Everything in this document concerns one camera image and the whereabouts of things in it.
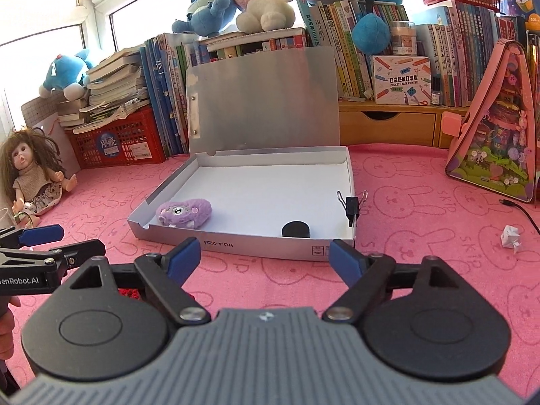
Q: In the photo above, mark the brown-haired doll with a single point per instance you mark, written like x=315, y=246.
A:
x=29, y=185

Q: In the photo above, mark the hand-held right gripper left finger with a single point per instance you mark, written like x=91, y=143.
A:
x=185, y=259

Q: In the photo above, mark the black binder clip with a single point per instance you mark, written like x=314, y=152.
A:
x=352, y=207

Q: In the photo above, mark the grid cutting board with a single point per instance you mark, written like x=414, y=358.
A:
x=38, y=109

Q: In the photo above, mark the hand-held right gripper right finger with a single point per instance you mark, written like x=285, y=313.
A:
x=346, y=261

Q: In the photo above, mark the pink bunny print tablecloth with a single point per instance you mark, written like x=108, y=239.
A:
x=422, y=228

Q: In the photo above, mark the blue cat plush toy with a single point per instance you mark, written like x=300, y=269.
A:
x=63, y=76

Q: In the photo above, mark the red plastic crate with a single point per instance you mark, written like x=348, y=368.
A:
x=126, y=143

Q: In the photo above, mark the clear glass cup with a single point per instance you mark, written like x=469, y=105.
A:
x=4, y=219

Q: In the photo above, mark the wooden drawer organizer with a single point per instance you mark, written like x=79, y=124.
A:
x=392, y=126

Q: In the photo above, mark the row of blue-spined books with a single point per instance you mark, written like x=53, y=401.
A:
x=464, y=59

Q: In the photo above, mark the crumpled white paper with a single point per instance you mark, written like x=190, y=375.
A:
x=510, y=238

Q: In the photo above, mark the white label printer box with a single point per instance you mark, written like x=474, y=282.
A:
x=400, y=80

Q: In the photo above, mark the shiny gold book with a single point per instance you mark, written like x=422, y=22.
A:
x=533, y=93

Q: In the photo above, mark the pink triangular toy case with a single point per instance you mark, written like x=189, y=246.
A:
x=502, y=135

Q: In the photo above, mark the cotton swab container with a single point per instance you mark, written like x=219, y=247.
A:
x=403, y=38

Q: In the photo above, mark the stack of small books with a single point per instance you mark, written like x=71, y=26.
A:
x=270, y=42

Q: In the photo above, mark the grey cardboard file box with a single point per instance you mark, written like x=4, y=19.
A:
x=261, y=194

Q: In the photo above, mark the big blue round plush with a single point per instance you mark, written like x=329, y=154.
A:
x=371, y=33

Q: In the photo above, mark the blue alien plush toy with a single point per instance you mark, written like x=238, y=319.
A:
x=206, y=14

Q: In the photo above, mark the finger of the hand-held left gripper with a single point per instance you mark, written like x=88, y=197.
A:
x=84, y=251
x=42, y=235

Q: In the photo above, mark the row of tall blue books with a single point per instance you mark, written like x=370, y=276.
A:
x=168, y=93

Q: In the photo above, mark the person's left hand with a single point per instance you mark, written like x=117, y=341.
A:
x=6, y=337

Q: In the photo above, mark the black round cap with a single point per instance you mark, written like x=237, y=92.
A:
x=295, y=230

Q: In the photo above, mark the stack of worn books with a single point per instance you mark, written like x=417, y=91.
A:
x=114, y=84

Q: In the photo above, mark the small dark bottle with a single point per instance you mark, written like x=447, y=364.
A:
x=436, y=90

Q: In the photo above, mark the purple plush toy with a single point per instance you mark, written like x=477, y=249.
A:
x=185, y=213

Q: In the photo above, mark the row of colourful books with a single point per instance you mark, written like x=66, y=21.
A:
x=337, y=50

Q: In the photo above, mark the white paper bag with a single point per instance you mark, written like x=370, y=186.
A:
x=59, y=143

